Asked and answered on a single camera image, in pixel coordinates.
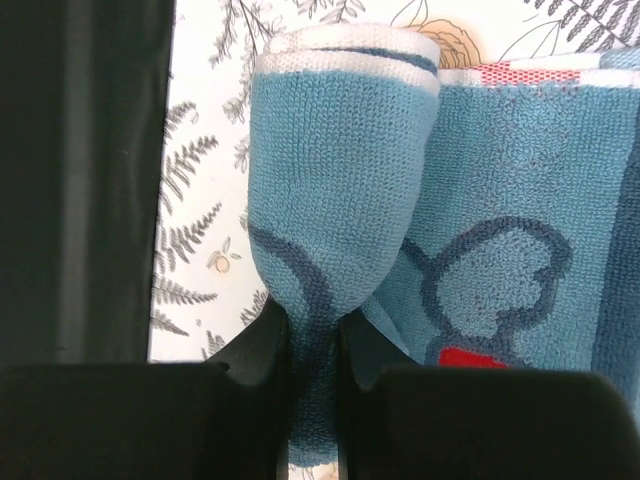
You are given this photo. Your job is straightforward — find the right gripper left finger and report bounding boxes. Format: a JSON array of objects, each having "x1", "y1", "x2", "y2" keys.
[{"x1": 1, "y1": 300, "x2": 290, "y2": 479}]

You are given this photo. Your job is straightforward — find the floral table mat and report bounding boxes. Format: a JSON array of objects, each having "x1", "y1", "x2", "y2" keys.
[{"x1": 147, "y1": 0, "x2": 640, "y2": 480}]

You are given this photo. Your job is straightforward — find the blue towel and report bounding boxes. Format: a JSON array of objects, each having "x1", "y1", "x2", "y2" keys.
[{"x1": 248, "y1": 24, "x2": 639, "y2": 467}]

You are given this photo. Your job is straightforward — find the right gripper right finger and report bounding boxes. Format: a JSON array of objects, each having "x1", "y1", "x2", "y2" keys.
[{"x1": 337, "y1": 312, "x2": 639, "y2": 480}]

